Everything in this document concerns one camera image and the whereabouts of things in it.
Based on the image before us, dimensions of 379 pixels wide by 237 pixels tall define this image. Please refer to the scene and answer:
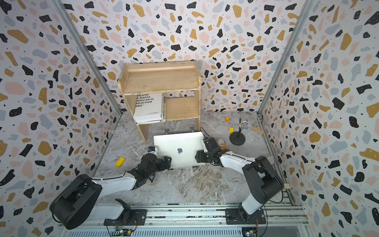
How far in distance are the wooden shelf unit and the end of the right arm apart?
166 mm

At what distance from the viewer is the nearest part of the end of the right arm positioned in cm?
69

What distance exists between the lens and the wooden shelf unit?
36.1 inches
